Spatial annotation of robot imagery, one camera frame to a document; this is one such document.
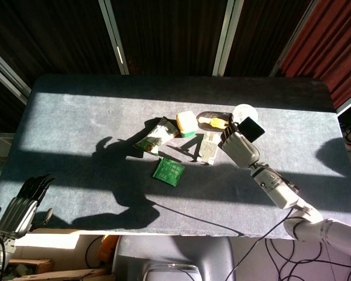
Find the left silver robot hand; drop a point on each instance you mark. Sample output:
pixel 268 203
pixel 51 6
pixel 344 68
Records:
pixel 16 213

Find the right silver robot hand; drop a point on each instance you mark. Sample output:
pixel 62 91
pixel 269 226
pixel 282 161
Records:
pixel 241 149

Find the yellow snack packet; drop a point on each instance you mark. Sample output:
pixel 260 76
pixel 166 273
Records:
pixel 215 122

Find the brown cardboard box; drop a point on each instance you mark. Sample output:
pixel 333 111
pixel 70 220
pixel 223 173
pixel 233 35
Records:
pixel 32 266

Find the green box cream lid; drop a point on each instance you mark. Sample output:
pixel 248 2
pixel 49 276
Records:
pixel 187 120

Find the green flat sachet packet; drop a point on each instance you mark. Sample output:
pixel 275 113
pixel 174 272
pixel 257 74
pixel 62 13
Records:
pixel 168 171

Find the flat brown cardboard sheet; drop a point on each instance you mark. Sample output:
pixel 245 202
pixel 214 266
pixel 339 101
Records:
pixel 70 275

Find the green white snack bag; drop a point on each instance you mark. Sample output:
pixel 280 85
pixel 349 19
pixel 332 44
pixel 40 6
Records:
pixel 161 133

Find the orange object under table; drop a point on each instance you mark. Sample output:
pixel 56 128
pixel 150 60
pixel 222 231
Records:
pixel 109 248

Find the grey robot torso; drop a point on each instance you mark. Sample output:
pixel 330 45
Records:
pixel 175 251

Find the blue grey table cloth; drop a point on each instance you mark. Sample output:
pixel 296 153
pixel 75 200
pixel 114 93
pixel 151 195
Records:
pixel 90 117

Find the dark brown curtain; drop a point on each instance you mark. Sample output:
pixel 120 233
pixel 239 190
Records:
pixel 169 32

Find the red curtain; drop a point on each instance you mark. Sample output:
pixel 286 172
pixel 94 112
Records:
pixel 330 44

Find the white window frame post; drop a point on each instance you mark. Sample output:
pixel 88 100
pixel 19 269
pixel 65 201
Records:
pixel 223 38
pixel 114 35
pixel 6 76
pixel 292 38

